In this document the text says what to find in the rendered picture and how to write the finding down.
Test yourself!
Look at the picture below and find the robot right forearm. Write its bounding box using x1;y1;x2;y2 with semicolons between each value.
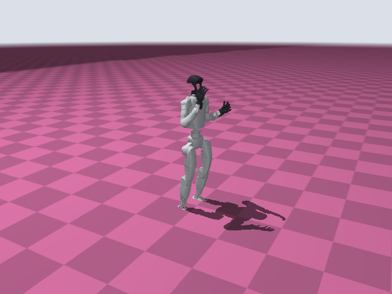
181;104;201;126

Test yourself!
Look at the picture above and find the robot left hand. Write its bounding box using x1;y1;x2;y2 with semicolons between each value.
219;101;231;116

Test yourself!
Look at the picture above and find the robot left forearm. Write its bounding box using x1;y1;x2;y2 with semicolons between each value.
209;111;221;121

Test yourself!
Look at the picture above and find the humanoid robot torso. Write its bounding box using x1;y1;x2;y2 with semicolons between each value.
185;94;206;149

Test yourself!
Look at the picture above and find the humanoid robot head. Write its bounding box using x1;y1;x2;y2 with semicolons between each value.
187;75;203;97

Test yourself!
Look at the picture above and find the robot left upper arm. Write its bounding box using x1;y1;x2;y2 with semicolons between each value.
205;97;210;122

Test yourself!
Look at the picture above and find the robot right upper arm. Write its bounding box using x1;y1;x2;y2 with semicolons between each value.
180;99;192;128

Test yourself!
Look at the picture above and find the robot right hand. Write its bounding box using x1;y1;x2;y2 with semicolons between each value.
196;86;208;110

